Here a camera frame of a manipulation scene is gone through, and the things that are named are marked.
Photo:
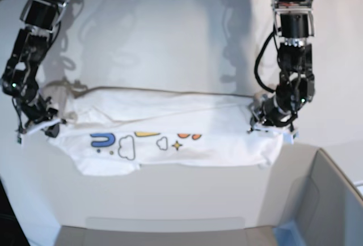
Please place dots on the grey front tray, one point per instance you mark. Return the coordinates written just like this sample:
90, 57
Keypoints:
212, 231

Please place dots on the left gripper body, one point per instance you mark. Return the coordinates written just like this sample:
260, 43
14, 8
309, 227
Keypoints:
274, 113

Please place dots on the white printed t-shirt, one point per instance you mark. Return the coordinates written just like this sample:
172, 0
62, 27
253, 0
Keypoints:
116, 131

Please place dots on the grey bin right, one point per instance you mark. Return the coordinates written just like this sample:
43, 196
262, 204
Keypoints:
310, 201

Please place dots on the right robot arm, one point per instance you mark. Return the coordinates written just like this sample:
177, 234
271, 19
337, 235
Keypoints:
42, 23

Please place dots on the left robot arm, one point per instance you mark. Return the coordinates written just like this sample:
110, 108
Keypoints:
293, 24

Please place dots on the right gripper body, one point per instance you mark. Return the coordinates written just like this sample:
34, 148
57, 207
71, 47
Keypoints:
35, 116

